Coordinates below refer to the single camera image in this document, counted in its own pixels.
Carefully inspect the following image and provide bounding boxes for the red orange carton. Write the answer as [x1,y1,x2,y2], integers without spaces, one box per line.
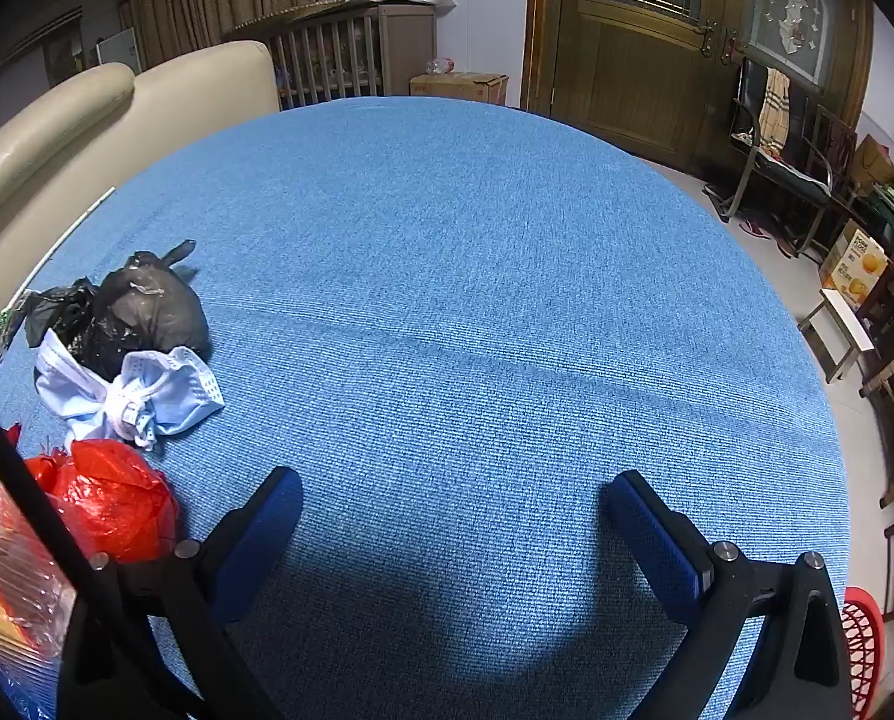
[0,457,80,720]

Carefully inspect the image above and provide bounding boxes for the orange printed box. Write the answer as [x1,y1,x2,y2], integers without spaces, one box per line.
[822,221,889,308]

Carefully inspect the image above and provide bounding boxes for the red plastic basket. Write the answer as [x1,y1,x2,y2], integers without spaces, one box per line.
[841,586,887,720]

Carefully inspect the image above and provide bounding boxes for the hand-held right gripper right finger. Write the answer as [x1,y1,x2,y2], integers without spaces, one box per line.
[603,469,853,720]

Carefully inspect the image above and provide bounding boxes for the white stool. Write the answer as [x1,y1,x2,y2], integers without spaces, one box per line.
[798,289,877,383]

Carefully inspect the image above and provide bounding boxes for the wooden crib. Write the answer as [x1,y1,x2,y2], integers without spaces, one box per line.
[222,0,439,112]

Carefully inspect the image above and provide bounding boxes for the tall cardboard box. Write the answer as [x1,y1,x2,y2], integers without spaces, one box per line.
[856,133,894,192]

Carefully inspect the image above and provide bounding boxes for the white panel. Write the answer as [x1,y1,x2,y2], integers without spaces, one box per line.
[96,28,142,72]

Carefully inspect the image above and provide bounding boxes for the light blue tied bag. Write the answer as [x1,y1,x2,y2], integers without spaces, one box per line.
[34,334,225,451]

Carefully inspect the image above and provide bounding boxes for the blue tablecloth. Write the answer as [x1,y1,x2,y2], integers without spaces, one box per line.
[0,96,847,720]

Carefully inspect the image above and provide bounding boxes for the plaid scarf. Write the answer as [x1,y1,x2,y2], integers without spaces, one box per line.
[754,67,793,147]

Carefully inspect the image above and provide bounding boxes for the wooden double door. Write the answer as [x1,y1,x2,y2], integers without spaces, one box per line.
[522,0,875,173]

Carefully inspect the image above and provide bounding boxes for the beige leather sofa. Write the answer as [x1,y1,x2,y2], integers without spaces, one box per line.
[0,40,281,346]

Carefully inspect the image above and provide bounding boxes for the black metal-frame chair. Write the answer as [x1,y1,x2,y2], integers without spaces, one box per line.
[706,56,860,260]

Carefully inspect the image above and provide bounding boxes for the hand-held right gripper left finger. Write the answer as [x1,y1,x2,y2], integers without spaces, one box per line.
[57,465,305,720]

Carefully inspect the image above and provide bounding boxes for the black plastic bag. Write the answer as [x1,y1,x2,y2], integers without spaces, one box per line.
[25,240,210,383]

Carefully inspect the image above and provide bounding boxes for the red plastic bag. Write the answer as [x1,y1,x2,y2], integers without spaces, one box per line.
[25,439,182,563]

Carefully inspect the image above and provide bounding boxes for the white stick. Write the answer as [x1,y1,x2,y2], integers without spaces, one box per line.
[12,187,116,301]

